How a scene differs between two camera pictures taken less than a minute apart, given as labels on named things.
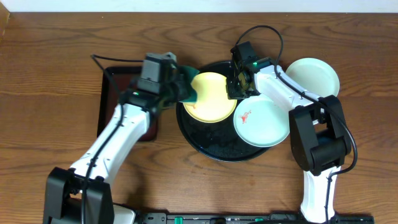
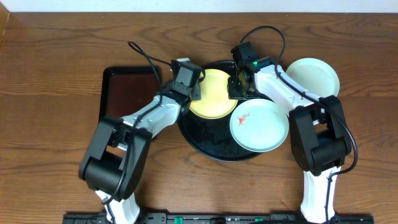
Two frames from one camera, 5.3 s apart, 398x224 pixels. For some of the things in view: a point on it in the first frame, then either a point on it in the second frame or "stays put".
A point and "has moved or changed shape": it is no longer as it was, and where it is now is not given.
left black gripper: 179,86 -> 195,92
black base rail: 273,218 stays put
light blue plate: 260,122 has moved or changed shape
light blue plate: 314,75 stays put
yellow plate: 212,104 stays put
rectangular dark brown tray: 115,81 stays put
